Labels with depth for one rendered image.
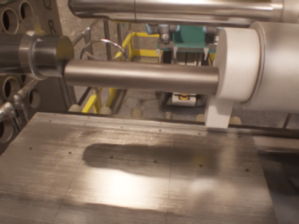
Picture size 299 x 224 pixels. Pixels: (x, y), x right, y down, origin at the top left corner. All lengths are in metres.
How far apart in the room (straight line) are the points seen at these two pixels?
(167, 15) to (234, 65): 0.41
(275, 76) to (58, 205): 0.75
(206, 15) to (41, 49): 0.57
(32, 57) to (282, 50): 0.65
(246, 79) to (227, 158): 0.46
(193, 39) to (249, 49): 2.10
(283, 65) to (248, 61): 0.08
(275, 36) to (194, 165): 0.55
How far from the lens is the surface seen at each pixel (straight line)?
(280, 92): 0.65
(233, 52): 0.62
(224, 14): 0.94
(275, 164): 1.14
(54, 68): 0.74
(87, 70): 0.73
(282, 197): 1.04
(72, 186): 0.92
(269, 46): 0.63
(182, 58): 2.88
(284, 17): 0.97
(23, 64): 0.76
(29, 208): 0.92
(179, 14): 0.94
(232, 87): 0.63
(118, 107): 2.85
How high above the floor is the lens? 1.64
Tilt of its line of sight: 37 degrees down
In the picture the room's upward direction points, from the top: straight up
